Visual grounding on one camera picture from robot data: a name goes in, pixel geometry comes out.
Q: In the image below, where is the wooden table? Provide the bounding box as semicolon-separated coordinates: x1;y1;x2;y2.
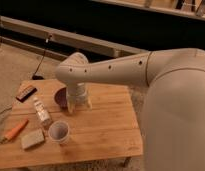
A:
0;79;143;169

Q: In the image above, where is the black board eraser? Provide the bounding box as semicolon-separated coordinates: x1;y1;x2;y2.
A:
16;85;37;102

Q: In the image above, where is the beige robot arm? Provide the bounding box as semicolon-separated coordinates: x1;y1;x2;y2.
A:
56;48;205;171

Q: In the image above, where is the black cable with plug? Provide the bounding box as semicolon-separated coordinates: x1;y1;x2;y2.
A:
31;34;53;81

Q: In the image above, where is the grey wall rail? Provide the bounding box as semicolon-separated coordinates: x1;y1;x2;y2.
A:
0;15;144;58

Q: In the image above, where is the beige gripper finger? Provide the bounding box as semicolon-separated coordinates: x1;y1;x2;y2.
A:
67;102;76;114
85;99;92;110

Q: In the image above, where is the orange carrot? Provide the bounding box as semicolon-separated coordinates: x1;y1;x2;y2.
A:
4;119;29;140

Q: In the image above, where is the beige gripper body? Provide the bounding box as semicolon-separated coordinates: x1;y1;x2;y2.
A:
66;83;88;104

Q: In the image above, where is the beige sponge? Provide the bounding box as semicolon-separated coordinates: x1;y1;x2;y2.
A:
21;129;45;150

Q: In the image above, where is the dark purple bowl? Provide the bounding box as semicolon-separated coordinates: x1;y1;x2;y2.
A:
54;88;67;108

